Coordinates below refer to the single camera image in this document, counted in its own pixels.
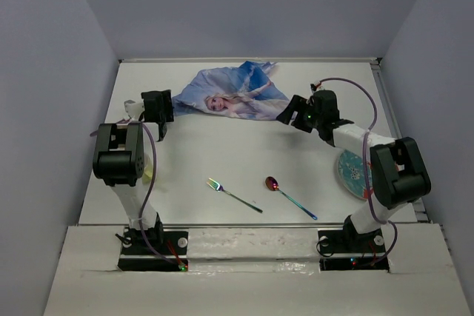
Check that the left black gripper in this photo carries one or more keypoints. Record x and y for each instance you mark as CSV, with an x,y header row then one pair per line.
x,y
167,104

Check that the iridescent fork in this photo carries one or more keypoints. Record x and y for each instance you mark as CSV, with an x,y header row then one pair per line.
x,y
215,185

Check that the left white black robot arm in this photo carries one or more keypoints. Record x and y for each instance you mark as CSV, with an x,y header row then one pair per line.
x,y
125,157

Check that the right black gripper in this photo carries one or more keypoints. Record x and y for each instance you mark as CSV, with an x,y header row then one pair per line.
x,y
298,103

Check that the blue princess print placemat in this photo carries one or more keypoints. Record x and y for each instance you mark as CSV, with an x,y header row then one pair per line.
x,y
245,92

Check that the pale yellow mug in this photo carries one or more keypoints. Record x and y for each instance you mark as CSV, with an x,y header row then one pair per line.
x,y
148,175

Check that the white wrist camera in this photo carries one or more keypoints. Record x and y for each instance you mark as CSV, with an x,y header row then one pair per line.
x,y
316,86
134,109

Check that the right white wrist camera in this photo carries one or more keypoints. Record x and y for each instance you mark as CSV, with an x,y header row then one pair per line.
x,y
316,86

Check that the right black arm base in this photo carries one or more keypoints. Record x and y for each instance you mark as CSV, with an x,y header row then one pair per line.
x,y
336,254

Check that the teal and red plate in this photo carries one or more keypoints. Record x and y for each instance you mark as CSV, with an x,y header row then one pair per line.
x,y
350,169

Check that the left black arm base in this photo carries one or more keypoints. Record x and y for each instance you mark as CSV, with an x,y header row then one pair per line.
x,y
166,254

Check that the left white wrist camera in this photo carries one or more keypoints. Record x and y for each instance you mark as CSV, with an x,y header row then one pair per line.
x,y
134,109

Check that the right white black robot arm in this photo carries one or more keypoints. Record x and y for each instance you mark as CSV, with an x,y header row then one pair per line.
x,y
397,176

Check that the iridescent spoon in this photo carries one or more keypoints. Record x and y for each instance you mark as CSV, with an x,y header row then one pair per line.
x,y
272,184

